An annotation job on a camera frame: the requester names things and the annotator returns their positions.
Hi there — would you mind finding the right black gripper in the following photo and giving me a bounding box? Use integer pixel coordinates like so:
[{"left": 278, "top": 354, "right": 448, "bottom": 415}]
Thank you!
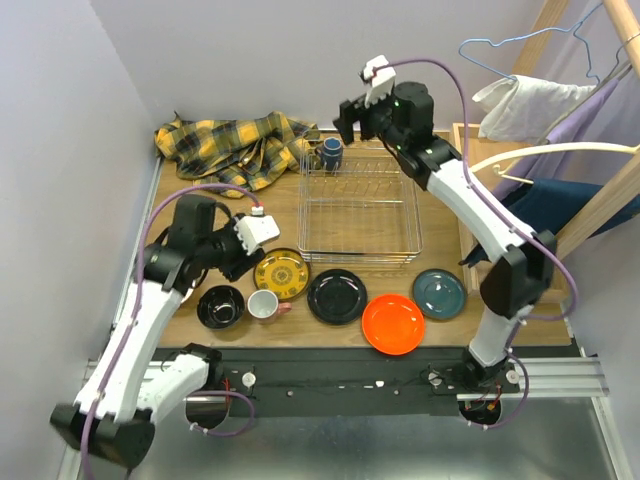
[{"left": 330, "top": 87, "right": 406, "bottom": 152}]

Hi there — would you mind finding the blue mug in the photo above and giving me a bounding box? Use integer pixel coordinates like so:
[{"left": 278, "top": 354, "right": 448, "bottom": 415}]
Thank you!
[{"left": 314, "top": 137, "right": 344, "bottom": 172}]

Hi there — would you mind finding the pink white mug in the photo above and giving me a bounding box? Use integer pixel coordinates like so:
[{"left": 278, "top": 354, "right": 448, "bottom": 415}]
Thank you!
[{"left": 247, "top": 289, "right": 292, "bottom": 323}]

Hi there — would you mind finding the wire metal dish rack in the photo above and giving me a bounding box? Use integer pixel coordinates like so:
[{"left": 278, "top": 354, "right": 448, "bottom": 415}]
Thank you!
[{"left": 297, "top": 141, "right": 423, "bottom": 264}]

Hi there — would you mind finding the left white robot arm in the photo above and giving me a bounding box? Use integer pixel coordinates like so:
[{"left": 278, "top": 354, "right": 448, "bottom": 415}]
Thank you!
[{"left": 50, "top": 190, "right": 280, "bottom": 478}]

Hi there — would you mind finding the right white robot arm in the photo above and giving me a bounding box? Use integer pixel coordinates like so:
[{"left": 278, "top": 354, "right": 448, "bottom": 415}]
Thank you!
[{"left": 333, "top": 82, "right": 557, "bottom": 392}]

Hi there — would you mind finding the white small plate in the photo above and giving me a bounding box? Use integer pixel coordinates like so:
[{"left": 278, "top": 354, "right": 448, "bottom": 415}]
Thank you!
[{"left": 180, "top": 289, "right": 194, "bottom": 305}]

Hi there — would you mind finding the yellow patterned plate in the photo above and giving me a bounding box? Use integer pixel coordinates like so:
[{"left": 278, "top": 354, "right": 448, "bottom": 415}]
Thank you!
[{"left": 253, "top": 248, "right": 311, "bottom": 301}]

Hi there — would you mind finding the yellow plaid shirt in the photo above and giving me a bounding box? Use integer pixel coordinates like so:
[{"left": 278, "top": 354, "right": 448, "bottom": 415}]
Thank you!
[{"left": 154, "top": 111, "right": 321, "bottom": 192}]

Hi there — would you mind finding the white cloth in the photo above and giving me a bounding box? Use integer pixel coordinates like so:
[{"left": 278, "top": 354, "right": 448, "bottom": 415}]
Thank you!
[{"left": 472, "top": 75, "right": 596, "bottom": 143}]

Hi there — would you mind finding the purple garment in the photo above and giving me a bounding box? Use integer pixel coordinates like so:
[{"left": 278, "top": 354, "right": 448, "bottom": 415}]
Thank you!
[{"left": 493, "top": 75, "right": 621, "bottom": 200}]

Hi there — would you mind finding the orange plate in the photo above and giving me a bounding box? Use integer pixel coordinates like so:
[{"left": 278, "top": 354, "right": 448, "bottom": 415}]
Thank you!
[{"left": 361, "top": 294, "right": 426, "bottom": 356}]

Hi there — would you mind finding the teal blue plate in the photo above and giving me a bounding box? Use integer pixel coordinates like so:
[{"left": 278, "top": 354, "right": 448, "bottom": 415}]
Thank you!
[{"left": 411, "top": 268, "right": 467, "bottom": 321}]

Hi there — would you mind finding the navy blue garment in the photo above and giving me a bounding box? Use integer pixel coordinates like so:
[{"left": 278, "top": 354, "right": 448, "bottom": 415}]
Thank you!
[{"left": 459, "top": 177, "right": 640, "bottom": 266}]

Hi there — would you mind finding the left white camera module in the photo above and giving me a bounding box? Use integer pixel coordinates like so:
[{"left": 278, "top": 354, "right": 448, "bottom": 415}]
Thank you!
[{"left": 233, "top": 205, "right": 281, "bottom": 255}]

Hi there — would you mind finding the white camera module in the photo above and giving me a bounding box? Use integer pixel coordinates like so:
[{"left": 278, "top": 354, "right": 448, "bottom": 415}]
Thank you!
[
  {"left": 361, "top": 55, "right": 396, "bottom": 107},
  {"left": 233, "top": 205, "right": 281, "bottom": 255}
]

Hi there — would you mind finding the right white camera module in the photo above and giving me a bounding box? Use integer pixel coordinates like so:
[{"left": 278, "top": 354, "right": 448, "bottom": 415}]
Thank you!
[{"left": 361, "top": 55, "right": 396, "bottom": 107}]

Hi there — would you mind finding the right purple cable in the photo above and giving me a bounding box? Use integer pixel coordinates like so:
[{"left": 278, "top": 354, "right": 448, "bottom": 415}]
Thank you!
[{"left": 362, "top": 57, "right": 581, "bottom": 431}]

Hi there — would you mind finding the purple cable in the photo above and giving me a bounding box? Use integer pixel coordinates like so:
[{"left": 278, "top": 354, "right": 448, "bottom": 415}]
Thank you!
[
  {"left": 78, "top": 182, "right": 266, "bottom": 480},
  {"left": 362, "top": 57, "right": 581, "bottom": 431}
]

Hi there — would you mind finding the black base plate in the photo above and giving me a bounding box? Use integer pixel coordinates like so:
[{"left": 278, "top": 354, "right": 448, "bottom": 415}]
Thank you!
[{"left": 164, "top": 344, "right": 521, "bottom": 419}]

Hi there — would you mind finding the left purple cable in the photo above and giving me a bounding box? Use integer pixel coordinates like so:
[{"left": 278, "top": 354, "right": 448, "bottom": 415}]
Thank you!
[{"left": 78, "top": 182, "right": 266, "bottom": 480}]

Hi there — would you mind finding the blue wire hanger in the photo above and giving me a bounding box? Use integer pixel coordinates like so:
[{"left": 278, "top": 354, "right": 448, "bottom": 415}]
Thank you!
[{"left": 458, "top": 1, "right": 604, "bottom": 85}]

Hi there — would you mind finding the wooden clothes rack frame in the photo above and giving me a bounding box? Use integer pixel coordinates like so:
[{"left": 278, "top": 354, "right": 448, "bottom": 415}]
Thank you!
[{"left": 510, "top": 1, "right": 639, "bottom": 259}]

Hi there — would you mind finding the aluminium rail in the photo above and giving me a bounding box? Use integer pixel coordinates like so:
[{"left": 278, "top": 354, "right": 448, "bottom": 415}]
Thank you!
[{"left": 79, "top": 355, "right": 611, "bottom": 401}]

